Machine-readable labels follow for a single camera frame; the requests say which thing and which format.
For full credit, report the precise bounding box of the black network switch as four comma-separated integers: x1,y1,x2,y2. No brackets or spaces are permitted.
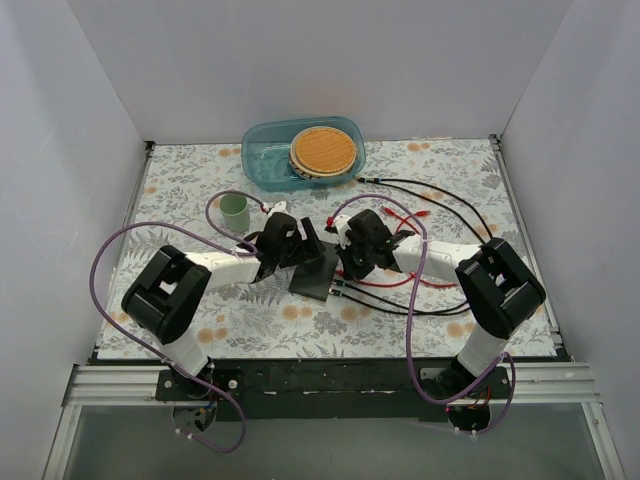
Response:
289,250,339,302

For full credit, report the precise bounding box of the black cable with plug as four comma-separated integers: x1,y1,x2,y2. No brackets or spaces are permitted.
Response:
329,177,496,312
329,177,496,315

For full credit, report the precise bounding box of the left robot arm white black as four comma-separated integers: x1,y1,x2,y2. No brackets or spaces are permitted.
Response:
121,212,326,400

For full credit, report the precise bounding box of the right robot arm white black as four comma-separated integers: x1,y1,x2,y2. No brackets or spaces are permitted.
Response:
325,209,546,404

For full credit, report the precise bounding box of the floral table mat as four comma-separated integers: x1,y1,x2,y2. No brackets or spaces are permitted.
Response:
97,139,526,360

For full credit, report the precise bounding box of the green cup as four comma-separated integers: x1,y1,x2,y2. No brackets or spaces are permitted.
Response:
219,193,250,233

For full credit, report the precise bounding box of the blue plastic container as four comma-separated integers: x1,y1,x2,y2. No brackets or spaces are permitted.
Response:
241,116,366,192

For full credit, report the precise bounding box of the round woven coaster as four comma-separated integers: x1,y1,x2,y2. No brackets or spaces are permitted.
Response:
290,126,357,178

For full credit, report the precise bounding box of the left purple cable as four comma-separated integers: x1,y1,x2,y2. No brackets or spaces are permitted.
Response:
89,190,276,454

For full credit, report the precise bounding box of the purple cable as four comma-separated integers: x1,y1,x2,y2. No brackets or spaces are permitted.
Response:
89,190,276,454
331,195,516,435

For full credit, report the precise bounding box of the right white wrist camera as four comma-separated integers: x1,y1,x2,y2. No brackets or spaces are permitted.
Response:
325,215,351,250

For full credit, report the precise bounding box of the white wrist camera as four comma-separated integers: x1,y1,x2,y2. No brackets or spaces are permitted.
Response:
325,215,351,250
268,201,291,217

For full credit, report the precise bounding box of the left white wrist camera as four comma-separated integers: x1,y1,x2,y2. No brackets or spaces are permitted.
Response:
268,201,291,217

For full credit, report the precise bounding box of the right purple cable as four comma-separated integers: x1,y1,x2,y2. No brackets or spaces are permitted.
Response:
331,195,516,435

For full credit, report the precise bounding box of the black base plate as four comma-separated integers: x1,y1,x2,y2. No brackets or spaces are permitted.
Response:
154,358,511,422

